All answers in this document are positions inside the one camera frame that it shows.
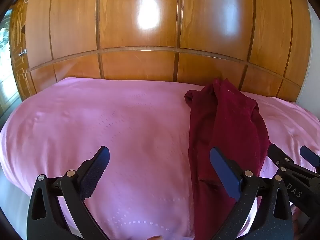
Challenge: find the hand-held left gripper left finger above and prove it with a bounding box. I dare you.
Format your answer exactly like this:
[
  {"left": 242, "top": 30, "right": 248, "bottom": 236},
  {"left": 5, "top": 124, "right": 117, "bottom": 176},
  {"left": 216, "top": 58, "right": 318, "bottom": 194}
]
[{"left": 26, "top": 145, "right": 110, "bottom": 240}]

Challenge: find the window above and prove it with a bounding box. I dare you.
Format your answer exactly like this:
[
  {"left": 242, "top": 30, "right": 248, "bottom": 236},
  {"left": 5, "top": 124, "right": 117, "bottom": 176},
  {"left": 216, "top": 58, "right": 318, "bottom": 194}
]
[{"left": 0, "top": 9, "right": 16, "bottom": 114}]

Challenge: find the carved wooden door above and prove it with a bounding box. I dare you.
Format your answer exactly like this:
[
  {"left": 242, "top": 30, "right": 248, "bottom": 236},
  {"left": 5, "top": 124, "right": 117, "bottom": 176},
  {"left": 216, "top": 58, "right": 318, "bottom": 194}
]
[{"left": 9, "top": 2, "right": 35, "bottom": 101}]

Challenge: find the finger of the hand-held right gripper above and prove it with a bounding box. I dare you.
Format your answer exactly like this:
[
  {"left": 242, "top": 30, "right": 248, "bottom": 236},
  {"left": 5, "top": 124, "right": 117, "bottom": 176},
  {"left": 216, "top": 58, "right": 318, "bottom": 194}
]
[
  {"left": 267, "top": 144, "right": 300, "bottom": 173},
  {"left": 299, "top": 145, "right": 320, "bottom": 167}
]

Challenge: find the pink bed sheet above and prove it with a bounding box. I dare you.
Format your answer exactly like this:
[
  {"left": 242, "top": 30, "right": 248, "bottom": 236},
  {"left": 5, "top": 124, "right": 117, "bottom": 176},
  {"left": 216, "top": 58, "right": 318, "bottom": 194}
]
[{"left": 0, "top": 77, "right": 319, "bottom": 239}]

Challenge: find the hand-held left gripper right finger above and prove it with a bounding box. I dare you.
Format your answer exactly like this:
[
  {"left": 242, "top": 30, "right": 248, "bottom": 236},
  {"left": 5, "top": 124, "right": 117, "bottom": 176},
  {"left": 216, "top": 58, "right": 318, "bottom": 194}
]
[{"left": 209, "top": 147, "right": 294, "bottom": 240}]

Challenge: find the maroon small garment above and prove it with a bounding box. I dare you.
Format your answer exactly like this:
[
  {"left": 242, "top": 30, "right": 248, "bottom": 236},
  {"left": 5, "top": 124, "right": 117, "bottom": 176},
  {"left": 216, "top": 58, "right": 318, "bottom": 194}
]
[{"left": 184, "top": 78, "right": 272, "bottom": 240}]

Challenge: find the wooden wardrobe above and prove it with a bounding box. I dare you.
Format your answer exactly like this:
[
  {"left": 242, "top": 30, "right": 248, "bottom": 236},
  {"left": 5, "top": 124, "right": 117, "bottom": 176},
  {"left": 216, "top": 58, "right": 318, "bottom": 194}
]
[{"left": 25, "top": 0, "right": 313, "bottom": 103}]

